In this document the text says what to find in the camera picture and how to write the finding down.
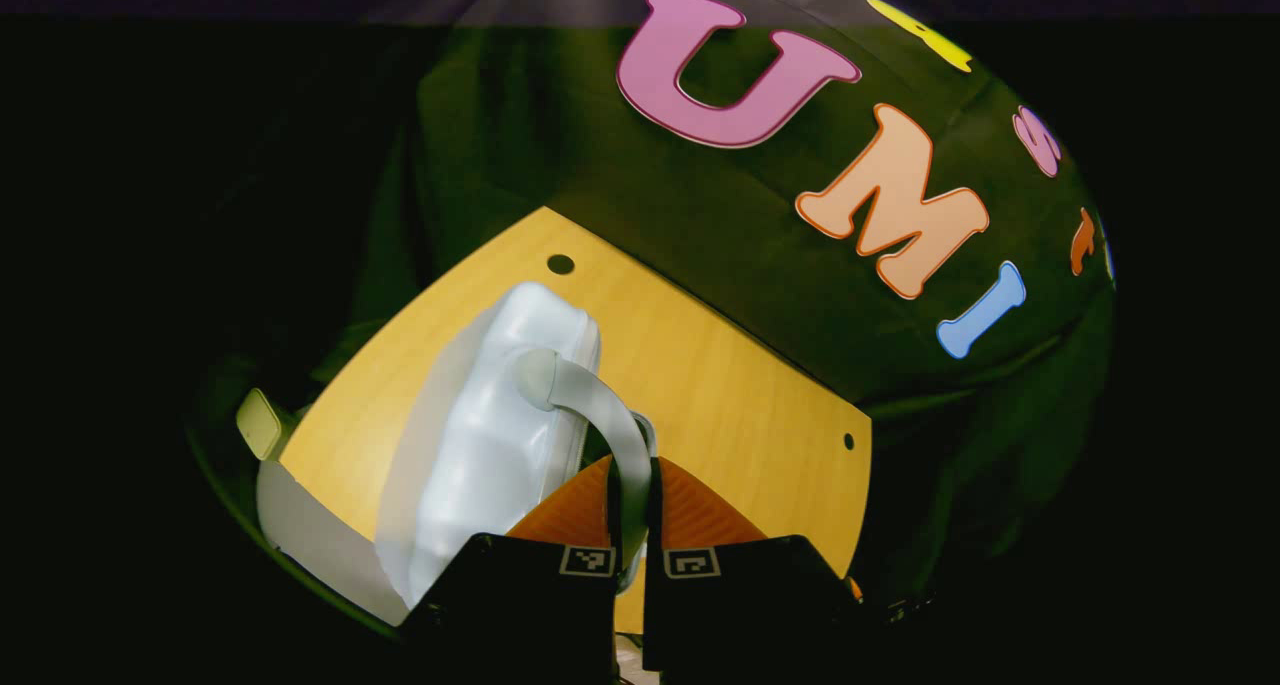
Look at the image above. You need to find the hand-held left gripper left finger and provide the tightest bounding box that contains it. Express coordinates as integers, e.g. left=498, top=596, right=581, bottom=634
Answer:
left=400, top=455, right=623, bottom=685

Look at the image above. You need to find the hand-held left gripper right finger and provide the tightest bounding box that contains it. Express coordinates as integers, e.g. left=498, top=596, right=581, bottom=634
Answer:
left=640, top=455, right=867, bottom=678

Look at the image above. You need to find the white suitcase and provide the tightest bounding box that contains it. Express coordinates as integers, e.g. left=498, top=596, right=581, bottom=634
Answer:
left=256, top=282, right=661, bottom=628

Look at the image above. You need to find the small pale yellow block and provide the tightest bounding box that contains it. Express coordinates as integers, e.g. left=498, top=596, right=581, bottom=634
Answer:
left=236, top=388, right=287, bottom=462

